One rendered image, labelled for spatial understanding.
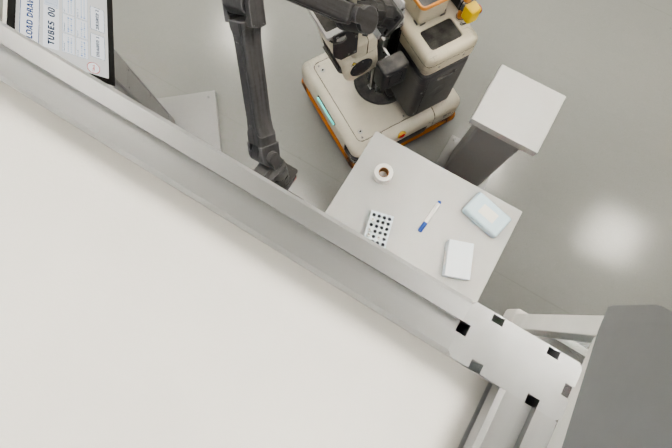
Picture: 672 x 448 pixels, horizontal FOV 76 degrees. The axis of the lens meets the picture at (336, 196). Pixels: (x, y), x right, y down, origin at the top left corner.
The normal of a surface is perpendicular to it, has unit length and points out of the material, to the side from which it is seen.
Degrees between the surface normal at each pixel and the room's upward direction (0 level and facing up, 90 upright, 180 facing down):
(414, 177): 0
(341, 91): 0
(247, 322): 0
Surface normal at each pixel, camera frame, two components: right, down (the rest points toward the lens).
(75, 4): 0.75, -0.29
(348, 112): 0.00, -0.25
